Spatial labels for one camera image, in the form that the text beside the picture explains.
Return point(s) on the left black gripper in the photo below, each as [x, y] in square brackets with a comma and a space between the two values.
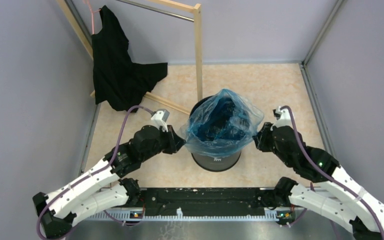
[175, 142]

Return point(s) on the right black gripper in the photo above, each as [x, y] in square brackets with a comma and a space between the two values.
[260, 137]

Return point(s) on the blue plastic trash bag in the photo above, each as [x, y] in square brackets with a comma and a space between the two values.
[248, 117]

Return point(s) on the dark grey trash bin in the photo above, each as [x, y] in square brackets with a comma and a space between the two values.
[216, 162]

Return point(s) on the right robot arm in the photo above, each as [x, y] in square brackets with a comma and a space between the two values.
[354, 208]

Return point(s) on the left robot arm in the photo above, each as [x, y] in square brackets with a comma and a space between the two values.
[103, 186]

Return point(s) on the black t-shirt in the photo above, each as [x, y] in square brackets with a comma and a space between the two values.
[116, 78]

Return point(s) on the wooden clothes rack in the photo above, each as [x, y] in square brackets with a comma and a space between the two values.
[73, 17]

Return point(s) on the pink clothes hanger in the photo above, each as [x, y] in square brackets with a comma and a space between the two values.
[92, 13]

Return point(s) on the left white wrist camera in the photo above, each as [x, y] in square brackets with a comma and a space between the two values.
[160, 118]

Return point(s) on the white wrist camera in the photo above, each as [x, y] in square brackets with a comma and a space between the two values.
[283, 118]
[160, 118]

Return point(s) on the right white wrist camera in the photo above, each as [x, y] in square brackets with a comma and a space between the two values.
[283, 118]

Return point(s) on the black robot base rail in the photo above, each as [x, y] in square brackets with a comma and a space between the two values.
[204, 204]

